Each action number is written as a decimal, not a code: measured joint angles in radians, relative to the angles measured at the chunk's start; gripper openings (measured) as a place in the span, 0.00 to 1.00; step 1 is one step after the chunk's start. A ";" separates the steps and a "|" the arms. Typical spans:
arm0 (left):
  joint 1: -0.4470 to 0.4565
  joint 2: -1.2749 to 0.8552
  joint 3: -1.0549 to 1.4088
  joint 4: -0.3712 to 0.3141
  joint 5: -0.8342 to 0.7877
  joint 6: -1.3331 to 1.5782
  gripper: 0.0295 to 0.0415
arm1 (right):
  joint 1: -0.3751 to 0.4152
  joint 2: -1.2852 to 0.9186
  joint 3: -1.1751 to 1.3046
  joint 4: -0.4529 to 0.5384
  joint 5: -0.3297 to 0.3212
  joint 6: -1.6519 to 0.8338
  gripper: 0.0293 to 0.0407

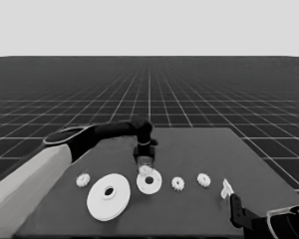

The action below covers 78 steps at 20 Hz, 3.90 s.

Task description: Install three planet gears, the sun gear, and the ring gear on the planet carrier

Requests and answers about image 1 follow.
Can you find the small white toothed gear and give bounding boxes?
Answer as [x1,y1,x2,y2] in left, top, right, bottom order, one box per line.
[196,172,212,188]
[139,164,153,177]
[75,172,92,188]
[170,175,186,192]

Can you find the large thick white disc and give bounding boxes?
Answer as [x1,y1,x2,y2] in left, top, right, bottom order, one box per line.
[86,172,132,222]

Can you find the small white T-shaped piece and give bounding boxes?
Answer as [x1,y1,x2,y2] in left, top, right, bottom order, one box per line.
[220,178,235,200]

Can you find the white round carrier with pins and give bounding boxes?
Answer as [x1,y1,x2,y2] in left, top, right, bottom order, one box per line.
[136,167,163,195]

